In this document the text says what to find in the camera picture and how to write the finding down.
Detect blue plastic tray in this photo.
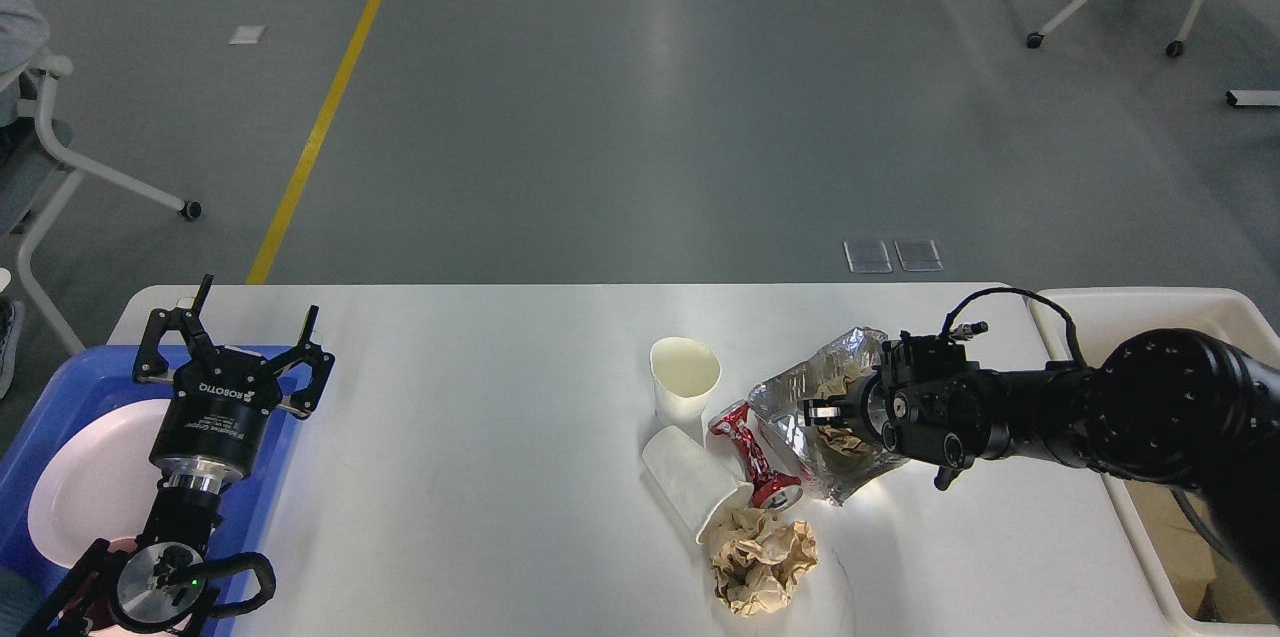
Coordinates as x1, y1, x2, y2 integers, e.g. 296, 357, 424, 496
0, 345, 314, 637

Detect clear floor plate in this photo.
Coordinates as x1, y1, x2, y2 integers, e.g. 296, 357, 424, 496
844, 239, 893, 274
893, 239, 945, 272

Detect pink ribbed mug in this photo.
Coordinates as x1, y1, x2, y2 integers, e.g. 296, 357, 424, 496
69, 537, 137, 636

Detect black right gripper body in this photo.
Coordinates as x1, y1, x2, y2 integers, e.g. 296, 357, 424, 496
846, 372, 890, 446

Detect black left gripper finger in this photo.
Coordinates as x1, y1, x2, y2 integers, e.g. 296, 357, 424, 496
131, 274, 223, 386
262, 304, 334, 420

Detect pink plate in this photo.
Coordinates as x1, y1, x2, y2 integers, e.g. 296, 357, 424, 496
27, 399, 168, 568

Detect crushed red soda can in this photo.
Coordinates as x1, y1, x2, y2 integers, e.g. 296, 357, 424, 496
708, 400, 803, 510

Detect clear floor plate right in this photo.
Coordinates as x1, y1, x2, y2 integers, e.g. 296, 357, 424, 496
893, 239, 945, 272

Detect beige plastic bin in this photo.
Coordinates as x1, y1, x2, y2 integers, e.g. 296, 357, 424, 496
1043, 287, 1279, 636

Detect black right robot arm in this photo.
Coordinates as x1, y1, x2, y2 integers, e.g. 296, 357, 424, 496
800, 303, 1279, 618

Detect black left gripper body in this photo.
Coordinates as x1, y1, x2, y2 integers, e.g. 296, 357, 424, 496
148, 367, 283, 484

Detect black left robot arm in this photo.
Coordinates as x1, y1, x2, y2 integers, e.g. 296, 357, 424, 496
20, 274, 335, 636

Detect grey green mug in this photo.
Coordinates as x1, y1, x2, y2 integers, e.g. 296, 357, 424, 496
0, 568, 46, 636

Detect clear floor plate left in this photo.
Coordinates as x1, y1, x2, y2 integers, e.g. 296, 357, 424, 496
844, 239, 893, 274

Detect upright white paper cup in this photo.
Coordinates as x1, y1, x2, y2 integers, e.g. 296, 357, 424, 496
650, 336, 721, 426

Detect lying white paper cup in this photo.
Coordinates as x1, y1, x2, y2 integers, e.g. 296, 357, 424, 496
641, 426, 753, 545

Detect crumpled brown paper ball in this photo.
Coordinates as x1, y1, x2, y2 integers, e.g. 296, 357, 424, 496
707, 508, 818, 617

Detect white bar base right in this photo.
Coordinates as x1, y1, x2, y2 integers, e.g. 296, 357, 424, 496
1225, 90, 1280, 109

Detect brown paper sheet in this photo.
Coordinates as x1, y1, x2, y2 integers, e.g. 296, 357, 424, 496
1126, 482, 1272, 624

